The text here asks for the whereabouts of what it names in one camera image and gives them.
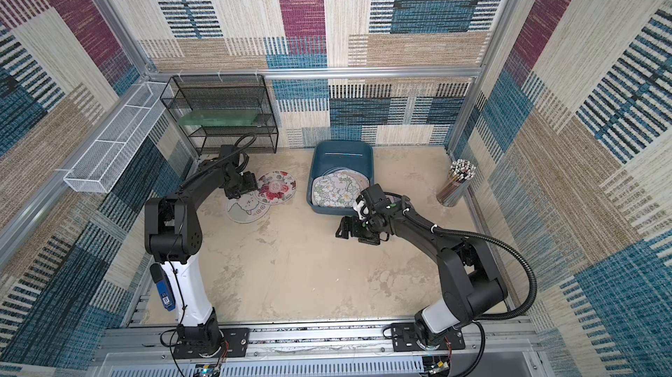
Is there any black wire mesh shelf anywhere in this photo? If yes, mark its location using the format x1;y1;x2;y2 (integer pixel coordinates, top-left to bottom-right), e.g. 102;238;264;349
159;74;279;156

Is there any clear cup of pencils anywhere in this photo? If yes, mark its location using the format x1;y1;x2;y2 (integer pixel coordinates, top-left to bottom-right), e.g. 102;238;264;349
437;159;476;207

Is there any teal plastic storage box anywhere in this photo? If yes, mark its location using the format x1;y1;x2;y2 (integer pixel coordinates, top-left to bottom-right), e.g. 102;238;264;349
306;140;376;216

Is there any red rose floral coaster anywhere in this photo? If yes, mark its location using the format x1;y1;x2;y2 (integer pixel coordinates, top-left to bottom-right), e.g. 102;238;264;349
254;170;297;205

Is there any white cat coaster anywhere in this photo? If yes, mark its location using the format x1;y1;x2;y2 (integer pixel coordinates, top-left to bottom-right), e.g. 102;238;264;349
226;193;271;224

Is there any green board on shelf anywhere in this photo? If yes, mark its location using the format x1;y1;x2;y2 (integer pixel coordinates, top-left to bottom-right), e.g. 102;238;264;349
178;109;259;127

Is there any white green floral coaster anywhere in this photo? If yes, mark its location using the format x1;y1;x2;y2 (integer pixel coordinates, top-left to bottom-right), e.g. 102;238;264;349
310;169;370;208

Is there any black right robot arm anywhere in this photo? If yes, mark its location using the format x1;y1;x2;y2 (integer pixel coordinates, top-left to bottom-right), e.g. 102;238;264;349
335;184;538;350

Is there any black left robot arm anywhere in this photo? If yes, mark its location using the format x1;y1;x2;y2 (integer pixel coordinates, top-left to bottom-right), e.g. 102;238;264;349
145;133;257;357

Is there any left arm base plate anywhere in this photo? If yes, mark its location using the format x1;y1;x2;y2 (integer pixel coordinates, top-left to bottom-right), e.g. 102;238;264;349
173;328;250;359

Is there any white wire mesh basket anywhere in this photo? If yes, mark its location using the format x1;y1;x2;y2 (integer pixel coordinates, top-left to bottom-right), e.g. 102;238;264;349
64;81;166;194

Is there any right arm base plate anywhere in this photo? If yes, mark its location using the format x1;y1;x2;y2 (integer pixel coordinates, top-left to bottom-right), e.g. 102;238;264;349
383;322;466;352

